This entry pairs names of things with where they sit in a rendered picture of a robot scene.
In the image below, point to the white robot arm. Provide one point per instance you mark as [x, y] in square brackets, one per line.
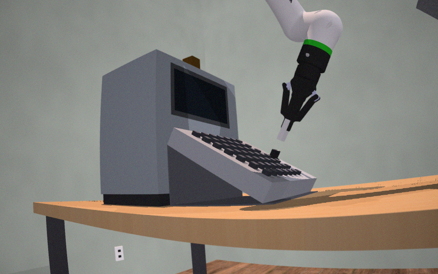
[319, 30]

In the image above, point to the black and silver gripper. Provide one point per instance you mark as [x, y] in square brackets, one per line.
[303, 85]

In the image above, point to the grey control console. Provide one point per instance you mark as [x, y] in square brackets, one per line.
[169, 137]

